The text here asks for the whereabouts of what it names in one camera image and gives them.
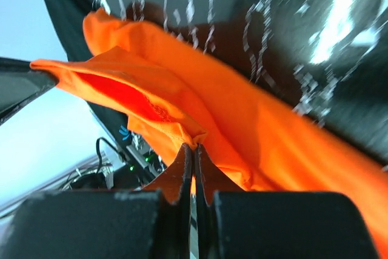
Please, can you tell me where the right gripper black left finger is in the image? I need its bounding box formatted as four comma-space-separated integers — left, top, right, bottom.
1, 144, 192, 258

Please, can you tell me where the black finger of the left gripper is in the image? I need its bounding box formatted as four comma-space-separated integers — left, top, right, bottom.
1, 57, 58, 124

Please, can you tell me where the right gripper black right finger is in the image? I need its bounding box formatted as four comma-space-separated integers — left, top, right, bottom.
193, 146, 380, 258

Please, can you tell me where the orange t-shirt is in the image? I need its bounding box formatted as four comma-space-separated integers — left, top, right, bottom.
30, 9, 387, 258

